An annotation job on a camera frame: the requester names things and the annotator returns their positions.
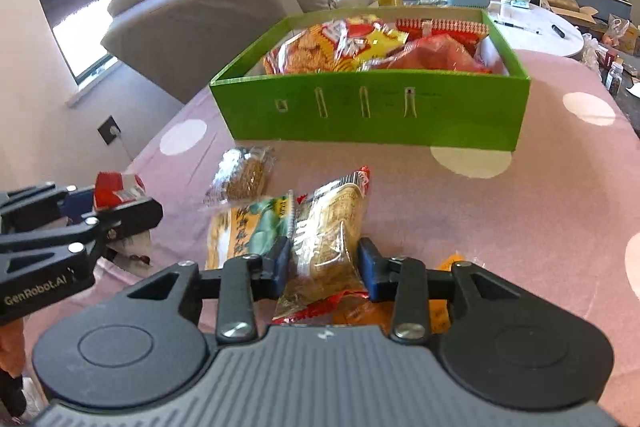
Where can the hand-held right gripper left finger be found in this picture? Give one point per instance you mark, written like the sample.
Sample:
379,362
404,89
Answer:
280,263

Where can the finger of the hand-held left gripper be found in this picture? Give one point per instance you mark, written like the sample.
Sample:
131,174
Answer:
75,207
135,214

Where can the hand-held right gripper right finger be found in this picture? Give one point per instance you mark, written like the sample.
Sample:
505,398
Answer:
370,272

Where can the small red and white packet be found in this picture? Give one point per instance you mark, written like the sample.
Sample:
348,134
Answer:
117,187

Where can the clear biscuit packet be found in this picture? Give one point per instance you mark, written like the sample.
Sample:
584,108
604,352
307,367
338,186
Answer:
325,227

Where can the green cardboard box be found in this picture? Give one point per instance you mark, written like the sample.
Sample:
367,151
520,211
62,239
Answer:
375,122

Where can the orange and yellow snack packet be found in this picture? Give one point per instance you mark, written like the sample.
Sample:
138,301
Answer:
310,52

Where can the red snack packet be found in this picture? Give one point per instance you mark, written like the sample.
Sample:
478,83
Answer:
435,54

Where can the red and white striped packet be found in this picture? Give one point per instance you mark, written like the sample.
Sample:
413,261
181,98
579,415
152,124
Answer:
450,27

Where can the person's left hand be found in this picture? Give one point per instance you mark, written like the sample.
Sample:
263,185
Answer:
10,347

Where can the green and yellow snack packet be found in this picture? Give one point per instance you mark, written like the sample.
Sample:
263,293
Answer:
250,227

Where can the small brown cracker packet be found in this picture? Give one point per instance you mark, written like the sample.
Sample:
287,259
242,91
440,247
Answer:
245,179

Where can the pink dotted tablecloth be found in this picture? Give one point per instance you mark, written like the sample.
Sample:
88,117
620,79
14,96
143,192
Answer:
500,217

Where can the beige sofa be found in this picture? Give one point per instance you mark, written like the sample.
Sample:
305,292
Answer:
200,17

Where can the black pen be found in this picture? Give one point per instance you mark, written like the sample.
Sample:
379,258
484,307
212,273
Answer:
517,27

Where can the white oval table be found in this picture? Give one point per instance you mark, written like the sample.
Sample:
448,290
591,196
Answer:
540,39

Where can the black marker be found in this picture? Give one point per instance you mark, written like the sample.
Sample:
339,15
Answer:
558,31

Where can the dark marble table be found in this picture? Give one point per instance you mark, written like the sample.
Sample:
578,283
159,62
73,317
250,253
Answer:
631,109

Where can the glass jar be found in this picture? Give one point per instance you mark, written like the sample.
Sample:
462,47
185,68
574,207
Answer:
615,79

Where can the white paper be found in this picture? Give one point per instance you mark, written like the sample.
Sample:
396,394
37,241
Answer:
634,88

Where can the open cardboard box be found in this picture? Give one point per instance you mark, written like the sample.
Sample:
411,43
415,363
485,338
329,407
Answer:
570,9

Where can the wall socket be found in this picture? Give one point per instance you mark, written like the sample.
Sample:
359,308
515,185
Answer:
110,131

